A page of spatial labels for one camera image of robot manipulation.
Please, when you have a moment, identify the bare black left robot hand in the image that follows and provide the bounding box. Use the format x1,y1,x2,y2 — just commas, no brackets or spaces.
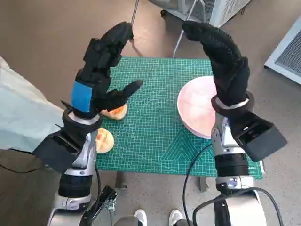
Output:
70,21,144,120

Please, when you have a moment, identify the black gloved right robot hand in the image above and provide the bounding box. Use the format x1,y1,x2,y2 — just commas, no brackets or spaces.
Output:
182,20,250,106

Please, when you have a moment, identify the long striped toy bread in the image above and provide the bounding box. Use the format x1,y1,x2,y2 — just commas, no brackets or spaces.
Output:
101,103,128,121

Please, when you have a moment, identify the pink bowl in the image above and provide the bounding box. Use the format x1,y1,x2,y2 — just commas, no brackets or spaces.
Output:
177,75,218,139

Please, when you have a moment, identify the round toy bread bun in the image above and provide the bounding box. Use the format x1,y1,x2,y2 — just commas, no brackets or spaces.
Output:
95,128,115,154

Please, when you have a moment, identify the white appliance with grille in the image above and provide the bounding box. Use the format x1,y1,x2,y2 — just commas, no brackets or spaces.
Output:
188,0,252,28

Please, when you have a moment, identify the person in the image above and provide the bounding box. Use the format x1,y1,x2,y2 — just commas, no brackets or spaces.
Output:
0,56,65,153

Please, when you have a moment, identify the white framed grille panel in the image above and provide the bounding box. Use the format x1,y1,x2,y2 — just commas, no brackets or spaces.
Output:
264,15,301,85

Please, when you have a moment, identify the green cutting mat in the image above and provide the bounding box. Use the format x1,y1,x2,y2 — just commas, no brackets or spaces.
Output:
95,56,264,180

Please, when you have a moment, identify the grey chair with metal legs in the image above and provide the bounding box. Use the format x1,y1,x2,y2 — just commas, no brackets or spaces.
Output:
130,0,217,59

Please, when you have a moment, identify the grey metal table leg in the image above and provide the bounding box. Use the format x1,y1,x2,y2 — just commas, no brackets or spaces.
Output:
199,176,209,193
116,171,127,190

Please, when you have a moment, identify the black bar with metal clamp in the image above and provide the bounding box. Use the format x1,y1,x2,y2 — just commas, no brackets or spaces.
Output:
79,185,118,226

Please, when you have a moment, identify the white shoe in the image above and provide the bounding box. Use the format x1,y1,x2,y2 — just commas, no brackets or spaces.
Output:
169,209,182,226
133,209,148,226

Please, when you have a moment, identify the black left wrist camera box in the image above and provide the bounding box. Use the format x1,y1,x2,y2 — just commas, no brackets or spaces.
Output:
32,130,83,174

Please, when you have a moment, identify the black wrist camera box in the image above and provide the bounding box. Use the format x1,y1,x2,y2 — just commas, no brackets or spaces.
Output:
229,110,288,162
32,130,83,174

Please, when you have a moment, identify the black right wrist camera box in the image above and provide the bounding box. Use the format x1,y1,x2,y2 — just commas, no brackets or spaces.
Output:
229,110,288,162

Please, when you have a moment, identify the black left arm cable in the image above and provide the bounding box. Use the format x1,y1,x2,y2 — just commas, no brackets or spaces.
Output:
94,162,102,208

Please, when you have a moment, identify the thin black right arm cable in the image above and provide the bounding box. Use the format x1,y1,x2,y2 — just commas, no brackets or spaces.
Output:
182,143,214,226

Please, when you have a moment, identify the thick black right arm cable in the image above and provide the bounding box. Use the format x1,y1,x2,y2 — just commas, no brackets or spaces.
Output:
192,187,284,226

